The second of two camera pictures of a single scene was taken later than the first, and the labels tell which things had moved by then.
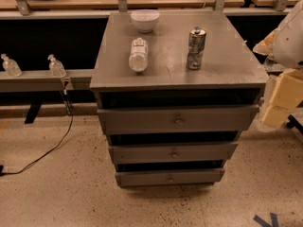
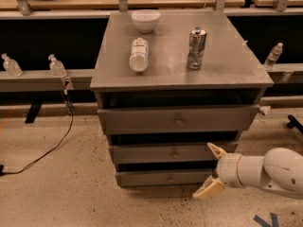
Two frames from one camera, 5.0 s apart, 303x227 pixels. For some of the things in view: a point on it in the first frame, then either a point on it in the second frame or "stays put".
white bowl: (145, 20) stays put
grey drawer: (168, 152) stays put
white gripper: (290, 43) → (229, 169)
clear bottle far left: (10, 66) stays put
